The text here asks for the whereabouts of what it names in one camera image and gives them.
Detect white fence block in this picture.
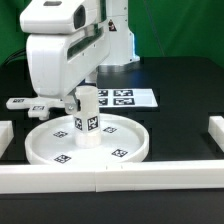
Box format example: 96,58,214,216
0,121,14,158
208,116,224,152

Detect black cables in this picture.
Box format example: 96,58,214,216
0,48,28,68

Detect white right fence block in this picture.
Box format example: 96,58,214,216
208,116,224,152

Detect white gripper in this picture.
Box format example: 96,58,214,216
26,22,110,114

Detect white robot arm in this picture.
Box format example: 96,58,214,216
20,0,139,117

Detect white front fence bar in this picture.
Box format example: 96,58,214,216
0,160,224,194

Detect white cross-shaped table base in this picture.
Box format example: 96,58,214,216
6,97,65,120

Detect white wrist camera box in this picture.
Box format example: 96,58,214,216
20,0,99,34

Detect white marker sheet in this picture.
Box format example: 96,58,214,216
98,88,158,108

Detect white round table top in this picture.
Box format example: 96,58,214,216
25,113,149,166

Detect white left fence block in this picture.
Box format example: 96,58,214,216
0,121,14,158

